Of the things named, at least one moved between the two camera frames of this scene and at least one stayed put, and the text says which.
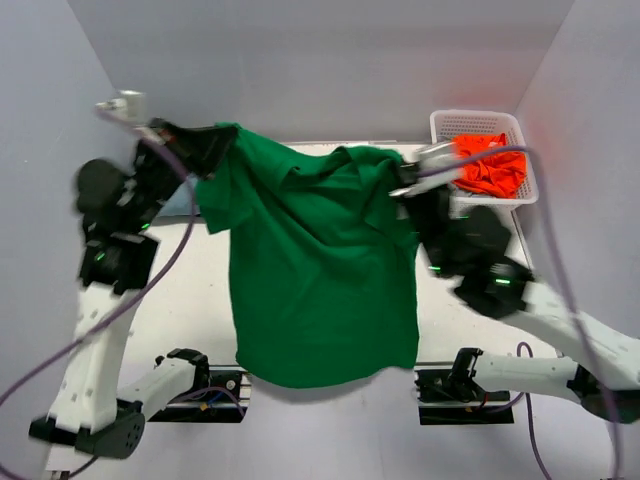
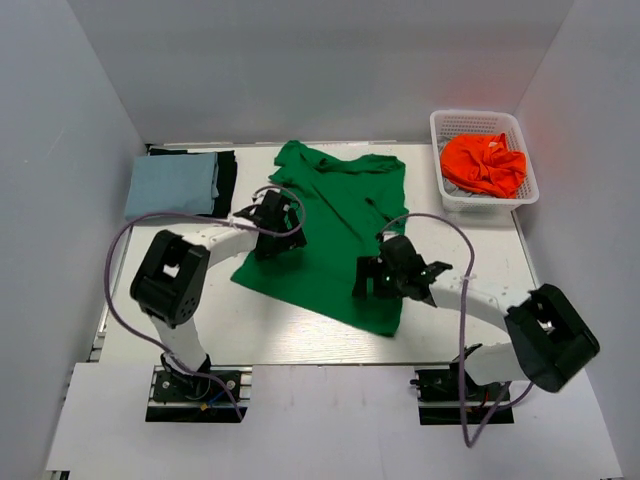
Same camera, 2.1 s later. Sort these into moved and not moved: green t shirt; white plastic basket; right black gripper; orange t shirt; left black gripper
Moved: green t shirt; left black gripper; right black gripper
Not moved: white plastic basket; orange t shirt
